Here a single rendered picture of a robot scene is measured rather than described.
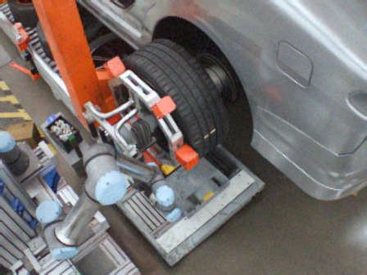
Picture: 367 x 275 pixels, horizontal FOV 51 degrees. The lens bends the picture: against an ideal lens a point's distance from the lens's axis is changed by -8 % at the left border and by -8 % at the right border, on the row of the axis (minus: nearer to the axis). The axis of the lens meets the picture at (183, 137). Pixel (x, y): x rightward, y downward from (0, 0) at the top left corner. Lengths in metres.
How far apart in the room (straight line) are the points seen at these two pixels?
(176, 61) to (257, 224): 1.30
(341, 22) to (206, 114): 0.83
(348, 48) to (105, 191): 0.95
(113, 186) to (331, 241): 1.76
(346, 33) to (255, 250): 1.69
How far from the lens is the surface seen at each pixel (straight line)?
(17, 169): 2.20
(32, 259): 2.04
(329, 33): 1.42
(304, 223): 2.83
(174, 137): 1.93
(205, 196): 2.66
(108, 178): 1.42
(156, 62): 1.97
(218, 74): 2.23
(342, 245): 2.84
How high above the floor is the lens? 2.55
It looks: 55 degrees down
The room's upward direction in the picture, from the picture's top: 6 degrees counter-clockwise
